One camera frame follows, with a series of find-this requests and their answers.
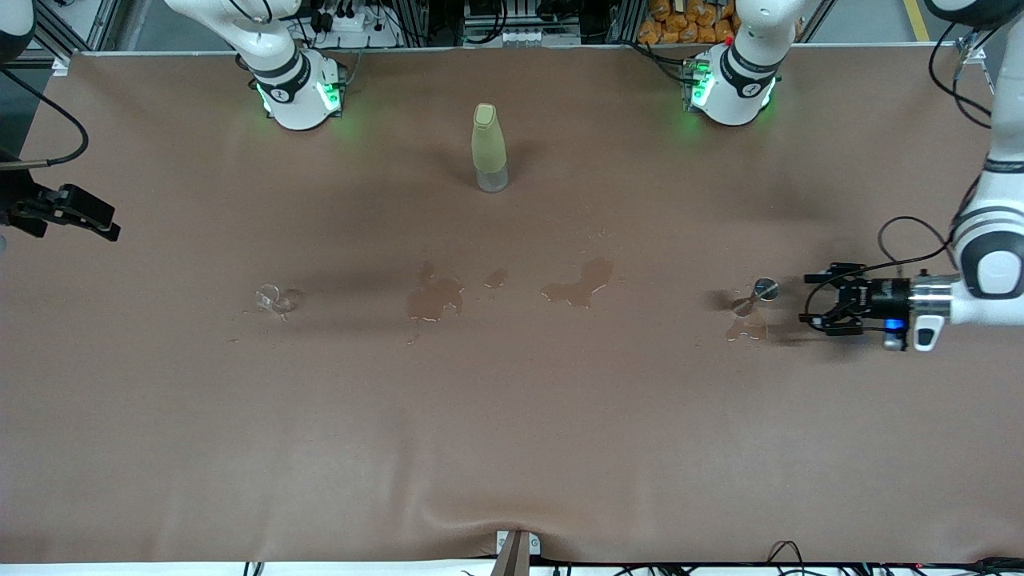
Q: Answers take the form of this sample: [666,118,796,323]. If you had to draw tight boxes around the steel double cone jigger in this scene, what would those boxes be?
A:
[732,278,781,314]

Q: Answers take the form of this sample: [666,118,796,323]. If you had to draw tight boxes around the clear glass measuring cup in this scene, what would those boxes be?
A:
[254,283,295,316]

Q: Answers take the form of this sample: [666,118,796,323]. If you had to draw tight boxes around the orange snack packets pile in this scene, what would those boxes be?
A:
[638,0,738,45]

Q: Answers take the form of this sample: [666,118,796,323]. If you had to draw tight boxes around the white power strip with plugs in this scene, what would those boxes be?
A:
[308,0,401,50]

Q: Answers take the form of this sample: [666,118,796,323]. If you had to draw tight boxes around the large brown liquid puddle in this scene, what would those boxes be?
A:
[405,262,466,323]

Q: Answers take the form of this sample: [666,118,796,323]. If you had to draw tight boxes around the brown table mat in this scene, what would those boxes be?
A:
[0,44,1024,565]

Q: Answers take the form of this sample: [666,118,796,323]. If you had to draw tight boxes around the yellow-green bottle with clear base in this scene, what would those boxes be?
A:
[471,102,510,194]

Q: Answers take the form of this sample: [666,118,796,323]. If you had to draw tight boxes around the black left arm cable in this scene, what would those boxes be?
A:
[802,20,997,321]

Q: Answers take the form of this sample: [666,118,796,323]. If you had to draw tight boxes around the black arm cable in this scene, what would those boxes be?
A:
[0,68,89,170]
[802,20,997,321]

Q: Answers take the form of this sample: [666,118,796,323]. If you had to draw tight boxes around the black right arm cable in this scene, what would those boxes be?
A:
[0,68,89,170]

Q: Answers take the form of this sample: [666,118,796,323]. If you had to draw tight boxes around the aluminium frame profile structure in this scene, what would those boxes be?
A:
[956,32,993,69]
[16,0,121,77]

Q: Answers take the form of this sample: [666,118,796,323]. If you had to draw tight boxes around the black cable loop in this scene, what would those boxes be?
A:
[766,541,806,576]

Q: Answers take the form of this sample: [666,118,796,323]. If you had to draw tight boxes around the metal table clamp bracket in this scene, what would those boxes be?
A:
[496,530,542,576]

